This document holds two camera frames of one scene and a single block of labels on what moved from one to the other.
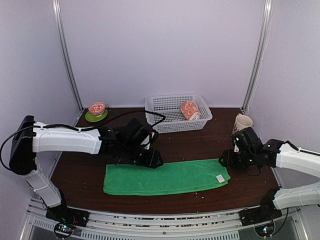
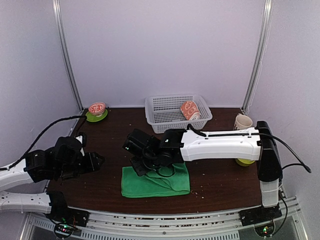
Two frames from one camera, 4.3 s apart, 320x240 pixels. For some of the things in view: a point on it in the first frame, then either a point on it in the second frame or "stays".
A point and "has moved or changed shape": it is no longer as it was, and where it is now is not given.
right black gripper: x=228 y=160 → x=140 y=171
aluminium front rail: x=104 y=225 stays
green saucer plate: x=90 y=117 stays
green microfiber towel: x=172 y=178 has moved or changed shape
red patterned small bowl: x=97 y=108 stays
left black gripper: x=154 y=154 → x=93 y=165
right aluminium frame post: x=263 y=36 stays
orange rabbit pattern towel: x=190 y=110 stays
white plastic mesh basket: x=172 y=113 stays
